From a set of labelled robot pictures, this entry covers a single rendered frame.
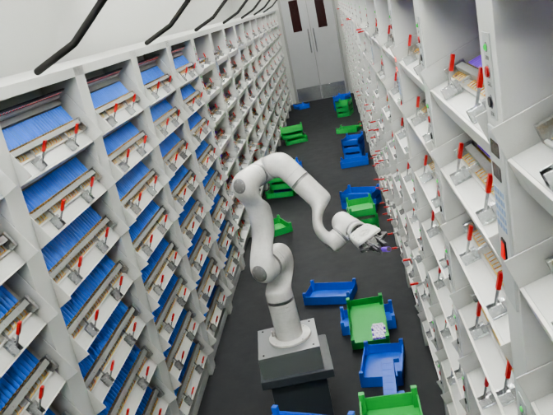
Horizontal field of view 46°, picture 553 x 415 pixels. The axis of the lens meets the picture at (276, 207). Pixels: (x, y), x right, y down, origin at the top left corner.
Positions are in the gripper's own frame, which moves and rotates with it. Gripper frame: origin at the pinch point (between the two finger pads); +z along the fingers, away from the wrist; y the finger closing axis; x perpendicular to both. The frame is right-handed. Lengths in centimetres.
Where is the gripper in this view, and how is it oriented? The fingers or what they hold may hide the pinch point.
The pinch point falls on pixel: (380, 246)
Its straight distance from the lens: 236.9
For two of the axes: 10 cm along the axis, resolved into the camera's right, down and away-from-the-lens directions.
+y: 8.1, -5.7, 1.7
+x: 4.6, 7.8, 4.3
